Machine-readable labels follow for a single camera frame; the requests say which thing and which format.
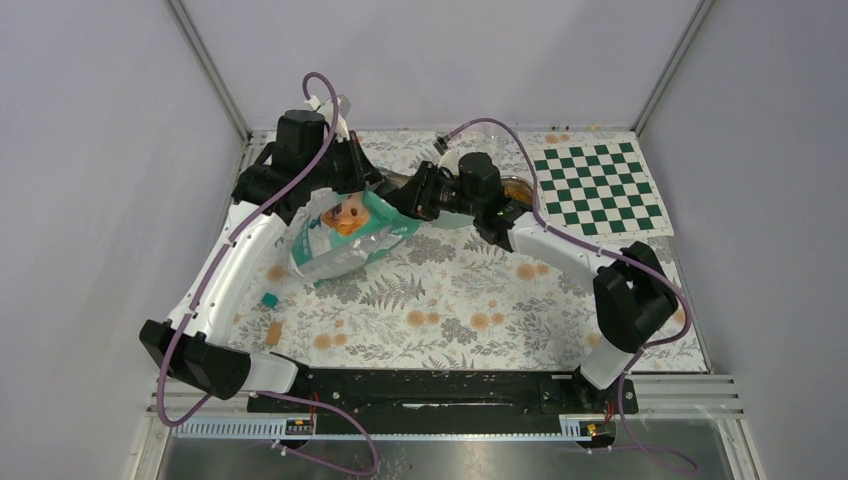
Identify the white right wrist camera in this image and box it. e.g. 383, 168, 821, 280
433, 135, 459, 176

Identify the teal pet food bag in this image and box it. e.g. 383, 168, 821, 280
287, 181, 422, 284

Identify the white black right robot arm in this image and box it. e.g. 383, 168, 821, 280
376, 152, 680, 412

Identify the white slotted cable duct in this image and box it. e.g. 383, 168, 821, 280
174, 412, 617, 442

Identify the small tan wooden block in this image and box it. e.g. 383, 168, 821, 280
265, 322, 283, 346

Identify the mint double pet bowl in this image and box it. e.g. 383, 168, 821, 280
423, 173, 539, 233

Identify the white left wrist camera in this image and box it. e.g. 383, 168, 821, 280
304, 94, 351, 142

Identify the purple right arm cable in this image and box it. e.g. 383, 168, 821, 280
433, 117, 700, 473

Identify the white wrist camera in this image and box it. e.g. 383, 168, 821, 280
433, 135, 459, 176
304, 94, 351, 142

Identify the small teal cube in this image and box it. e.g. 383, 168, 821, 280
261, 293, 279, 309

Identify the green white checkerboard mat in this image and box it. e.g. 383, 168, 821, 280
531, 139, 674, 239

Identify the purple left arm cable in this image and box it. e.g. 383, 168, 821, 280
155, 71, 380, 477

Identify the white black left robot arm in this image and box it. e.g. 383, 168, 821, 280
140, 110, 382, 411

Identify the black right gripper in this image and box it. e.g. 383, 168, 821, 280
382, 160, 482, 222

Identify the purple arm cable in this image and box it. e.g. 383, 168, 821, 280
433, 117, 700, 473
155, 71, 380, 477

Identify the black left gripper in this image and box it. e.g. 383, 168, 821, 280
304, 129, 383, 194

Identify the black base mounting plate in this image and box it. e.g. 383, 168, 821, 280
246, 368, 640, 436

